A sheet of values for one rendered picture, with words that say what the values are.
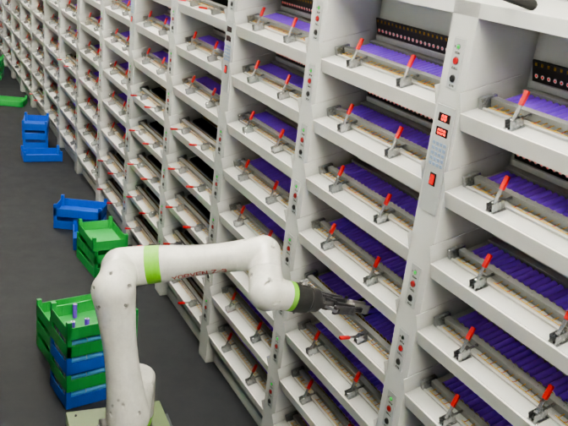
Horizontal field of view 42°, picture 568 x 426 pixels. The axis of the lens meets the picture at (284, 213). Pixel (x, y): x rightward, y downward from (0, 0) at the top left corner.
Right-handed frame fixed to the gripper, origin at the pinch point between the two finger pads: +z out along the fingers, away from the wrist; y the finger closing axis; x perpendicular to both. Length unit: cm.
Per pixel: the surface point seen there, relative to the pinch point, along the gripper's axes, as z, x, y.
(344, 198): -12.7, -31.0, 11.0
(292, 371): 10, 42, 31
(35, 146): -4, 85, 452
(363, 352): -3.7, 8.5, -14.3
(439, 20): -11, -91, 3
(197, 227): 2, 25, 130
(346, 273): -9.0, -10.1, 0.8
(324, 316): -4.0, 8.8, 8.8
